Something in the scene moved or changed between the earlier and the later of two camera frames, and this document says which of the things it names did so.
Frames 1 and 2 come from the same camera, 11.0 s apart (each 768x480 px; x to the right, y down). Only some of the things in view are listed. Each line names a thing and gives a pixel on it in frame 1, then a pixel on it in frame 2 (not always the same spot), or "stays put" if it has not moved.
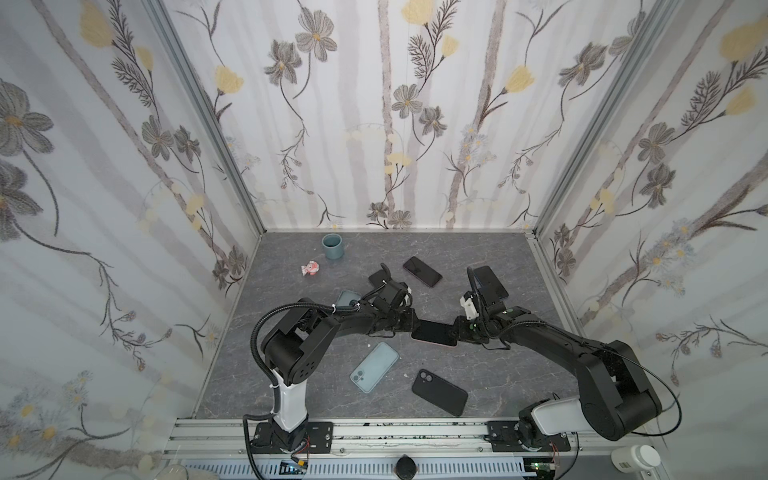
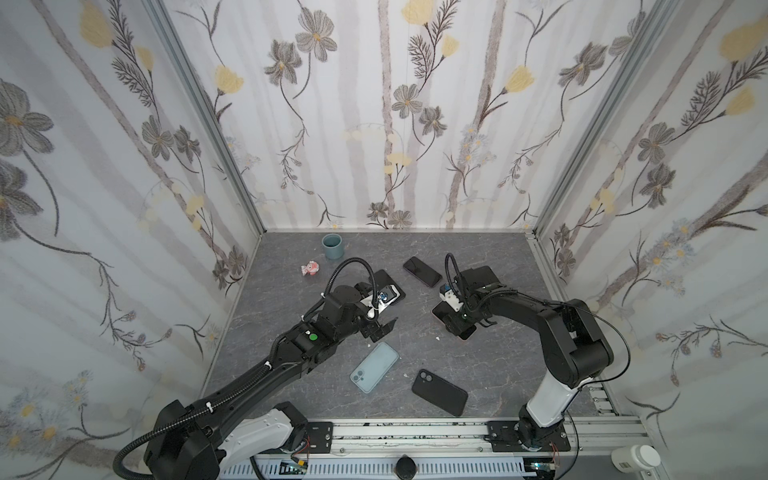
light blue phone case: (374, 367) stays put
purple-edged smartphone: (435, 333) → (443, 310)
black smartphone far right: (489, 285) stays put
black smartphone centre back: (423, 271) stays put
